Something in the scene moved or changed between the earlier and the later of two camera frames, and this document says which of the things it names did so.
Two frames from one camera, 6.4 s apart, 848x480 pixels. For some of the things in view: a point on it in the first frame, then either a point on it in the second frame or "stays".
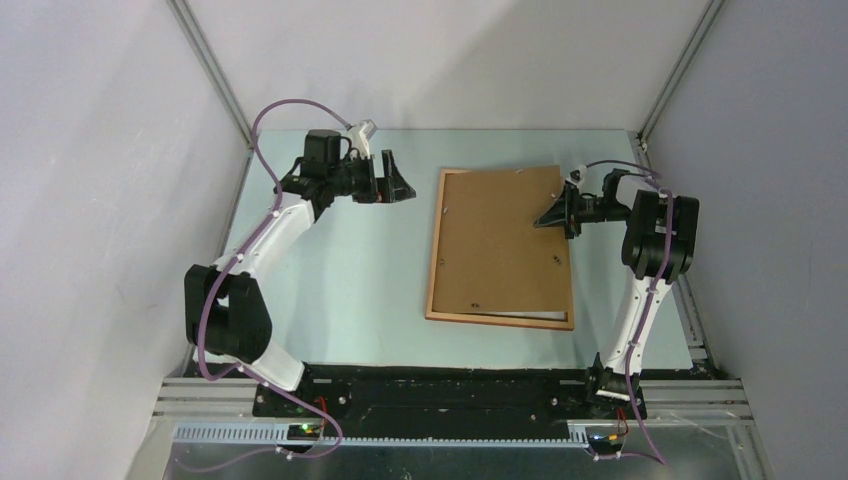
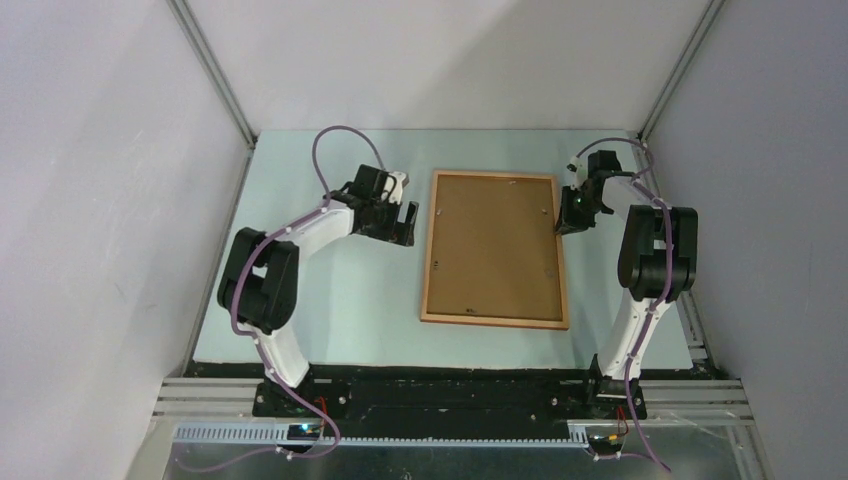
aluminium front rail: (668, 401) stays
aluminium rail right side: (641, 139) stays
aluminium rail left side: (189, 23) stays
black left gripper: (389, 189) -> (390, 232)
